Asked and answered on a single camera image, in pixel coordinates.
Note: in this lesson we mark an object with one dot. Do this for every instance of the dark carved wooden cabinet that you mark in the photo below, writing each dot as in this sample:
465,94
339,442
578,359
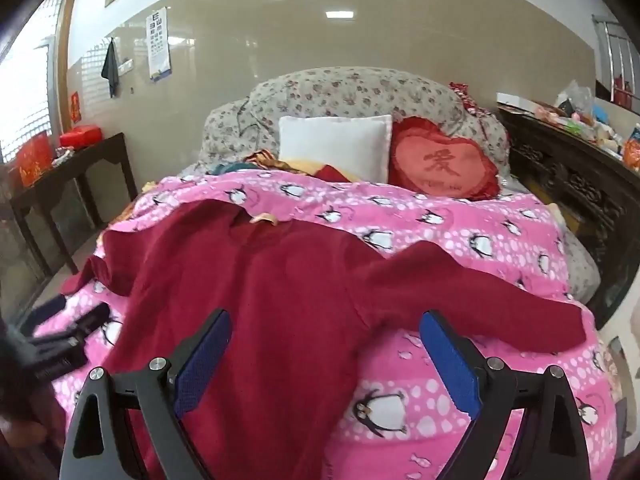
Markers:
565,175

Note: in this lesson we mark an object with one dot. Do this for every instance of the multicoloured cloth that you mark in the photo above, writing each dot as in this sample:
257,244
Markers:
265,160

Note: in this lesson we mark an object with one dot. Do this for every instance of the pink penguin blanket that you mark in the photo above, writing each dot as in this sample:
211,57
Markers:
475,230

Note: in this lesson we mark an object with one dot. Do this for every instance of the metal rack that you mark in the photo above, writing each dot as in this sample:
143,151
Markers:
612,55

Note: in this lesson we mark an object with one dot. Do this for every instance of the red box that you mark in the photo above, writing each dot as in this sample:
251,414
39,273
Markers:
81,136

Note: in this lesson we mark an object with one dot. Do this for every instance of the eye chart poster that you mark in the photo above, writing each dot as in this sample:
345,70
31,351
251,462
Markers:
159,45

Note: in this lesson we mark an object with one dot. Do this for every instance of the dark hanging cloth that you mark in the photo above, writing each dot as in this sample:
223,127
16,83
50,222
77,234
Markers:
111,67

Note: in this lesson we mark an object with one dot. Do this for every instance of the red paper wall decoration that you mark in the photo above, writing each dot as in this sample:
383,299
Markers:
75,106

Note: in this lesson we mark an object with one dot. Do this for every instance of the dark red knit sweater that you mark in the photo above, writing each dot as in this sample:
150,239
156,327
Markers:
300,285

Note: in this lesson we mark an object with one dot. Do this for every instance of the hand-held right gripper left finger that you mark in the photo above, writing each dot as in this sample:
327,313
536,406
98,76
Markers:
202,360

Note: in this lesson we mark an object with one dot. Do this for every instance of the red heart pillow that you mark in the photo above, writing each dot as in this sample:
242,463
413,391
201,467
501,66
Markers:
442,162

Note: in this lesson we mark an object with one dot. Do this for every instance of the pile of assorted packets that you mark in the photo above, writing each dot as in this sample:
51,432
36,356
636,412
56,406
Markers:
595,120

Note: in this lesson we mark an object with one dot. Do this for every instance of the dark wooden side table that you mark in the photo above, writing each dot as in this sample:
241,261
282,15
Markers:
65,170

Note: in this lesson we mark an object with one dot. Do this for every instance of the red patterned wrapped bundle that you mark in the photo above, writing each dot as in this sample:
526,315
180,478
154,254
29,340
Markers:
465,97

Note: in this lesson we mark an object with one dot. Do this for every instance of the red gift bag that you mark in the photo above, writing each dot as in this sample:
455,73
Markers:
35,160

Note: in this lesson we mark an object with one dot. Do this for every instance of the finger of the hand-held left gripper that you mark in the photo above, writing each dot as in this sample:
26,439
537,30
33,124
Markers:
85,322
50,311

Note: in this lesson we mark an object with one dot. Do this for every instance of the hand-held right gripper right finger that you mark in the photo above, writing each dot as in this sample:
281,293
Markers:
450,360

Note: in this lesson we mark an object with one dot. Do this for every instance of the white pillow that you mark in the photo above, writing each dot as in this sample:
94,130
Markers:
332,147

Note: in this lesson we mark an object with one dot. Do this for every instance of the floral patterned cushion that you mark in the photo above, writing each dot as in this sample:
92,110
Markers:
350,90

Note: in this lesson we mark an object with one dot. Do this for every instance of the lattice window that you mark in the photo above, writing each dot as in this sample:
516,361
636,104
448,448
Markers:
30,75

